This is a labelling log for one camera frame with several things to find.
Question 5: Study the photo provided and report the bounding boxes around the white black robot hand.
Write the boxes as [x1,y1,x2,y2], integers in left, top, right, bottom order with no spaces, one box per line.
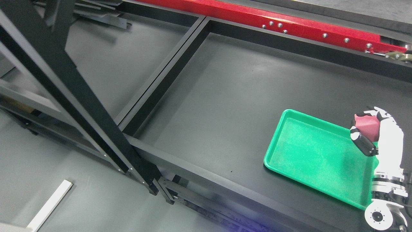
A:
[350,107,404,176]

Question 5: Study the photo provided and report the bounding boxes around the pink foam block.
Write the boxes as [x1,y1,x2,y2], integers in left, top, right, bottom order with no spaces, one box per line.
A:
[354,114,380,142]

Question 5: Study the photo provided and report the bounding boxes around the green plastic tray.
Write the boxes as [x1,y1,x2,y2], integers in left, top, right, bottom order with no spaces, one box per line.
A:
[263,109,378,210]

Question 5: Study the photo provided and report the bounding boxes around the black metal shelf right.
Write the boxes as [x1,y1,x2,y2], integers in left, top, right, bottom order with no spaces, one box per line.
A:
[119,17,411,232]

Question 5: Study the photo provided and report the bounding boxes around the black metal shelf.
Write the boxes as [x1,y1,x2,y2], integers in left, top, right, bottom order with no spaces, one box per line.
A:
[0,0,206,196]
[119,17,411,232]

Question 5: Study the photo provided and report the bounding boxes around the black metal shelf left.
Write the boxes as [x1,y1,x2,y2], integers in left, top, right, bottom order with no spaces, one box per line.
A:
[0,0,206,196]

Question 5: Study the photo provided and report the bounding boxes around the red metal beam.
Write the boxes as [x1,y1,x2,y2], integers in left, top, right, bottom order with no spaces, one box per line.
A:
[145,0,411,62]

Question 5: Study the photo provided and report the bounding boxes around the white table leg frame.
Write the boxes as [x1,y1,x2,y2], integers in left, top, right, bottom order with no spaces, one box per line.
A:
[0,179,73,232]

